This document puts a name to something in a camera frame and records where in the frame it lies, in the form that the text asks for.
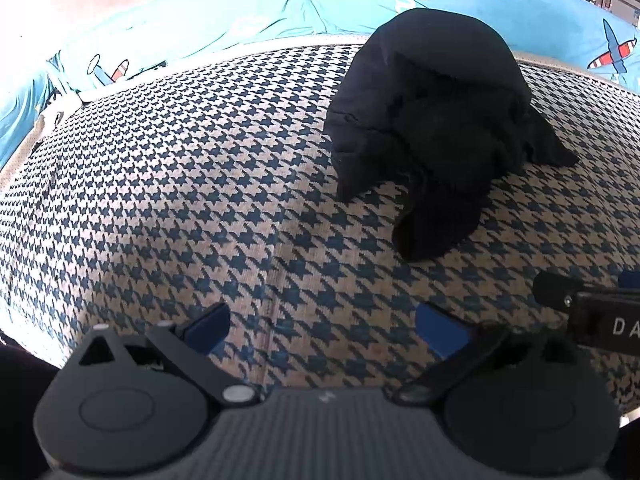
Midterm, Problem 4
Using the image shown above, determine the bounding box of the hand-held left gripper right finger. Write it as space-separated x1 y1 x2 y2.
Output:
392 304 576 406

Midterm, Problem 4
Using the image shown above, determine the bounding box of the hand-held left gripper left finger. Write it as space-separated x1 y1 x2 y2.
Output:
75 303 261 409

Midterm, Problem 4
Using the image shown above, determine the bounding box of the black sweatshirt with red print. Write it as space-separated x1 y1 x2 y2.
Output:
325 7 581 263

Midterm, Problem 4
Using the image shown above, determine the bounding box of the houndstooth bed mat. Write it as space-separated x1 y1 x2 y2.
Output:
0 35 640 411

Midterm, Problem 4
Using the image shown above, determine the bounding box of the blue printed bed sheet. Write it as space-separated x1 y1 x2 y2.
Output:
0 0 640 171

